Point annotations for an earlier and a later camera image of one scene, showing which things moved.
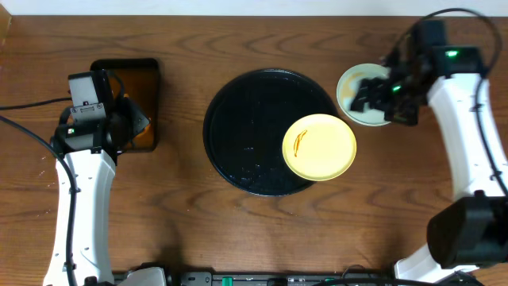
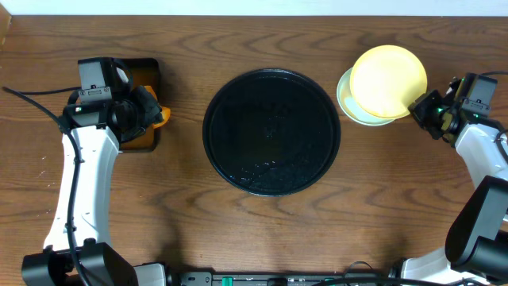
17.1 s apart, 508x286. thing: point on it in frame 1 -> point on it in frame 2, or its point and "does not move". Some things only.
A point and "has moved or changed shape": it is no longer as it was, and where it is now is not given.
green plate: (345, 90) does not move
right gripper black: (378, 86) -> (417, 108)
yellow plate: (319, 147) has moved or changed shape
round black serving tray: (245, 123) does not move
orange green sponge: (146, 136) -> (166, 112)
